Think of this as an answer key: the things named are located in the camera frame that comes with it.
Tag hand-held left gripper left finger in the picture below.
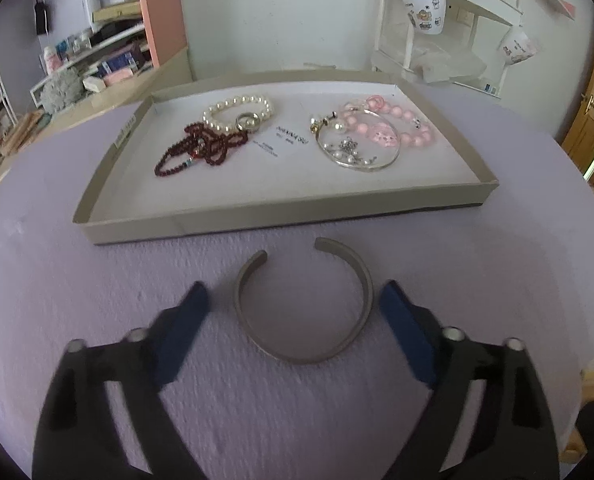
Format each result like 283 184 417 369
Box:
31 281 210 480

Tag grey fluffy ball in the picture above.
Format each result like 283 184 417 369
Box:
40 69 84 111

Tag engraved silver cuff bracelet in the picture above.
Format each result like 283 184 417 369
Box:
233 237 375 365

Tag dark red bead necklace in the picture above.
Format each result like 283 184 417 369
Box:
153 122 250 178

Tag pearl cluster earrings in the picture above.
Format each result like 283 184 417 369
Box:
327 139 378 166

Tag white printed cup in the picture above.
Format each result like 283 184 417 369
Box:
498 27 538 65
398 0 450 36

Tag white metal rack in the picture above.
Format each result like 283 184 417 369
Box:
358 0 526 100

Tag clear plastic bag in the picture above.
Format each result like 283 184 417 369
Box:
412 45 488 86

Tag thin silver bangle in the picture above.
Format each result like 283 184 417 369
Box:
317 112 403 172

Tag white pearl bracelet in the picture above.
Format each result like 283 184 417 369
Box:
202 94 276 135

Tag pink box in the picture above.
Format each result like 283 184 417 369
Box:
83 67 132 92

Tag lilac tablecloth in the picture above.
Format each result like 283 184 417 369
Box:
0 69 594 480

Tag flat yellow box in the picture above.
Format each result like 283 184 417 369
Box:
91 0 142 22

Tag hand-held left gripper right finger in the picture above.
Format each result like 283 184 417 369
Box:
379 280 562 480

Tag dark blue box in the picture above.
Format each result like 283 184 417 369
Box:
97 49 145 75

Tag pink and white bookshelf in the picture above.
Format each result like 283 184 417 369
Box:
0 0 190 126

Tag beige desk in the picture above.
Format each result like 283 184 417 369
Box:
0 45 193 216

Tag pink bead bracelet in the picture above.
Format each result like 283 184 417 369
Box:
341 94 437 151

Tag beige cardboard tray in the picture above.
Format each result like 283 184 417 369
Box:
72 77 498 246

